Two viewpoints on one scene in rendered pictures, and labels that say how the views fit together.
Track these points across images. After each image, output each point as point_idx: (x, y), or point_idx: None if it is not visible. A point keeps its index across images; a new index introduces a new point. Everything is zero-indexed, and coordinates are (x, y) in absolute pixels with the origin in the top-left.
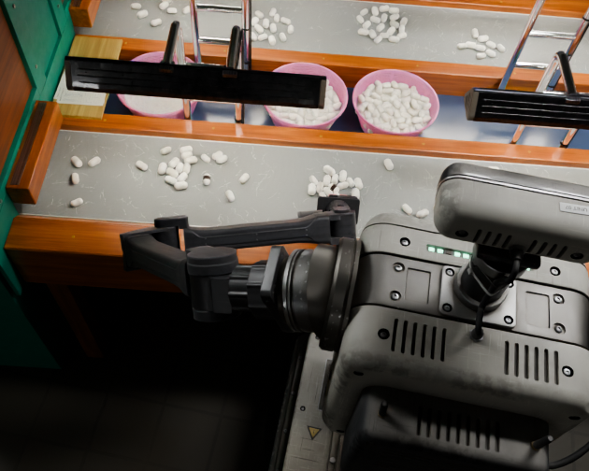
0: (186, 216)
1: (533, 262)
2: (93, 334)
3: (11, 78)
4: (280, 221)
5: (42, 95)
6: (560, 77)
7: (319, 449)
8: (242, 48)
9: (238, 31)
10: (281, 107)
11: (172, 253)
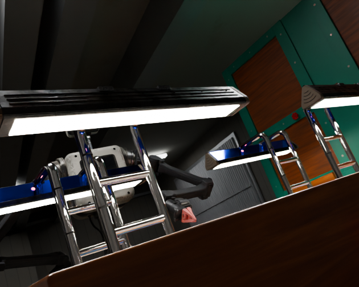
0: (204, 181)
1: None
2: None
3: (321, 152)
4: (182, 191)
5: (346, 172)
6: (109, 250)
7: None
8: (267, 147)
9: (256, 134)
10: None
11: (176, 168)
